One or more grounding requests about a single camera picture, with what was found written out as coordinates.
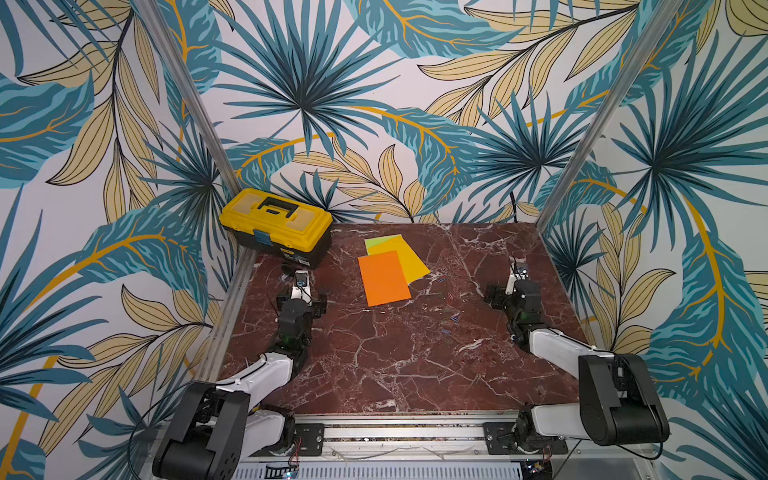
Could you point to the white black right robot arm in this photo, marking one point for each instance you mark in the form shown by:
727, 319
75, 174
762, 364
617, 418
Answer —
618, 404

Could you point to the yellow black toolbox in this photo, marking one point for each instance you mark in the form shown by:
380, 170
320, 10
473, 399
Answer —
295, 231

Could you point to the aluminium front rail frame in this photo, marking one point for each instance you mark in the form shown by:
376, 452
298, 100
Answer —
448, 445

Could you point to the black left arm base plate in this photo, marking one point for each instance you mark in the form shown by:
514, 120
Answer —
307, 441

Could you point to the orange paper sheet stack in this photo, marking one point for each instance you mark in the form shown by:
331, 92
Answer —
383, 279

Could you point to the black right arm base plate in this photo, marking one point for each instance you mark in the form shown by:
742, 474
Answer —
509, 438

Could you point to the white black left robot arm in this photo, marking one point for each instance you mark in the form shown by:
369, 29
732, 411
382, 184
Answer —
217, 424

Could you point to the aluminium corner post left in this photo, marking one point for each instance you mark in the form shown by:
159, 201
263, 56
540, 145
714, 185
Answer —
173, 58

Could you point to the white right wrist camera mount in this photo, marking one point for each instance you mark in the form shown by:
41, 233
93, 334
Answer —
518, 271

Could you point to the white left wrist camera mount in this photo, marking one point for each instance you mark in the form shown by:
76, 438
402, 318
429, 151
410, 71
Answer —
301, 287

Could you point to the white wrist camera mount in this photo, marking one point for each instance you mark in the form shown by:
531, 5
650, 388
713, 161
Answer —
301, 287
518, 271

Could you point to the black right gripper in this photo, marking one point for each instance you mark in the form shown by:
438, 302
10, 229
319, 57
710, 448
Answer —
501, 297

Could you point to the green paper sheet stack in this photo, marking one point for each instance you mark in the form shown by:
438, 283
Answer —
370, 243

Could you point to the yellow paper sheet stack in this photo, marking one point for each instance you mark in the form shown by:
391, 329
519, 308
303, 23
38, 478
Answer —
412, 265

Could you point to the aluminium corner post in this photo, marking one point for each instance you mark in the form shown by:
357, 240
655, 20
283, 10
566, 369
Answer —
173, 58
647, 41

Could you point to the aluminium corner post right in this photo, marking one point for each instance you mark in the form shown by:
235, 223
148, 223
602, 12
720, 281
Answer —
647, 41

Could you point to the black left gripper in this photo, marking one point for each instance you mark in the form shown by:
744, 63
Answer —
319, 306

